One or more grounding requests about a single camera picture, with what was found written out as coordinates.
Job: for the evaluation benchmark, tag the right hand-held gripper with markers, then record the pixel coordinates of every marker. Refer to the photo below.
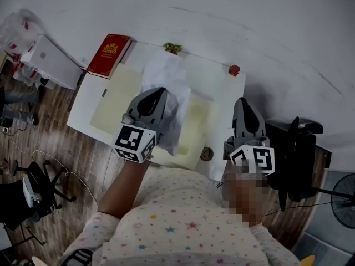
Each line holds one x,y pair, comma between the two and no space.
258,155

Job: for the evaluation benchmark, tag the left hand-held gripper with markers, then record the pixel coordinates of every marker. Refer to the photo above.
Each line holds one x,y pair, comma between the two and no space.
133,141

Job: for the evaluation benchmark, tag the white cloth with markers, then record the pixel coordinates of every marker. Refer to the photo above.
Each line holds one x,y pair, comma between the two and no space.
166,71

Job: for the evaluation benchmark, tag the cream folder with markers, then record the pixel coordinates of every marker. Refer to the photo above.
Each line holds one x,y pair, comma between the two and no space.
119,98

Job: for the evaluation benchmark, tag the person's right forearm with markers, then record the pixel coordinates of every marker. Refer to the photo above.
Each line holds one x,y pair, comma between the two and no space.
245,198

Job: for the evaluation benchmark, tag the person's left forearm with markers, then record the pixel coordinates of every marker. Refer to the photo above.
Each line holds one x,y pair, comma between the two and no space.
122,193

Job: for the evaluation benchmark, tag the round black desk grommet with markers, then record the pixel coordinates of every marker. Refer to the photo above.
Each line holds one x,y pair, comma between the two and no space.
207,154

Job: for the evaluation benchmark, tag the small red flower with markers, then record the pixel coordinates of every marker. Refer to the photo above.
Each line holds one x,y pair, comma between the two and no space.
234,70

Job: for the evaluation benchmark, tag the small green plant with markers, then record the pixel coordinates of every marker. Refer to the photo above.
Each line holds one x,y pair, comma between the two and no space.
172,48

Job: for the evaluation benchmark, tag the black high-back office chair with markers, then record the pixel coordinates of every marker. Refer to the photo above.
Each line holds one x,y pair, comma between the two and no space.
299,159

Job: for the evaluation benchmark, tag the red hardcover book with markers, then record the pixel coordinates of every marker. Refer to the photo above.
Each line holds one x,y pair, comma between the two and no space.
109,55

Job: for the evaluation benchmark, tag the white cabinet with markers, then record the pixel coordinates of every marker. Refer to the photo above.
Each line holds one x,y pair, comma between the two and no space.
55,62

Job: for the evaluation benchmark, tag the star print pyjamas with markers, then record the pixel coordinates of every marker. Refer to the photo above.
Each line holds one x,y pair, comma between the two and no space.
180,226

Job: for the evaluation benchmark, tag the black standing fan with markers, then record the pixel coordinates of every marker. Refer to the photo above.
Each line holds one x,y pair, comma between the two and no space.
344,201

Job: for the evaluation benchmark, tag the white device on chair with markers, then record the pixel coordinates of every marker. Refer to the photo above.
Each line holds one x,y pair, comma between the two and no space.
29,190

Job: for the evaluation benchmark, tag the yellow board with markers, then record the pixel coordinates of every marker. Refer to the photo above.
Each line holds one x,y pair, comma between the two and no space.
309,260

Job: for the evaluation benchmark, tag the clear plastic bag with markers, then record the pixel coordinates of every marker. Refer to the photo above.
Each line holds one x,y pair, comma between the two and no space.
16,29

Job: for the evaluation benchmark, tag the black swivel chair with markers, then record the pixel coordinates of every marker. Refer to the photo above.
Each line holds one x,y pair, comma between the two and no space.
16,201

